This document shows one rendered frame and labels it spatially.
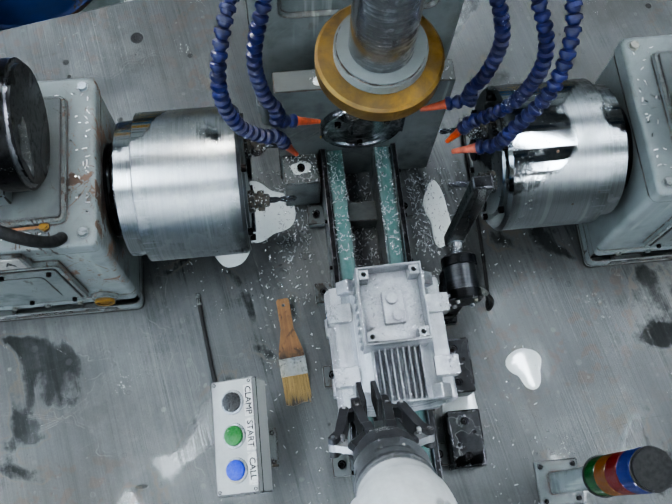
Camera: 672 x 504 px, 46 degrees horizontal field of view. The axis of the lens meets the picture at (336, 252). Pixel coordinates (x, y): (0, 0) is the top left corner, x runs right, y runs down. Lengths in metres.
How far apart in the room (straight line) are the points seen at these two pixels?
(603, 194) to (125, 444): 0.94
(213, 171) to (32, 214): 0.27
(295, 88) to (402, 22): 0.36
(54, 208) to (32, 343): 0.42
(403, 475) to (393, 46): 0.53
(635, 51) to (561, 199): 0.28
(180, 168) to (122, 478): 0.59
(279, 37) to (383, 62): 0.37
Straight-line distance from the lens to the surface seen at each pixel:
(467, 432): 1.45
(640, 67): 1.42
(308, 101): 1.34
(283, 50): 1.43
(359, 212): 1.54
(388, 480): 0.79
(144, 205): 1.25
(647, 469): 1.15
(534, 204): 1.32
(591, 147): 1.33
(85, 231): 1.23
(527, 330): 1.57
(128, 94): 1.74
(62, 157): 1.28
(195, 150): 1.25
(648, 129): 1.37
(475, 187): 1.14
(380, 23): 0.99
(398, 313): 1.18
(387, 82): 1.07
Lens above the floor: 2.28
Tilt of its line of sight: 71 degrees down
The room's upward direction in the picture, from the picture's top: 6 degrees clockwise
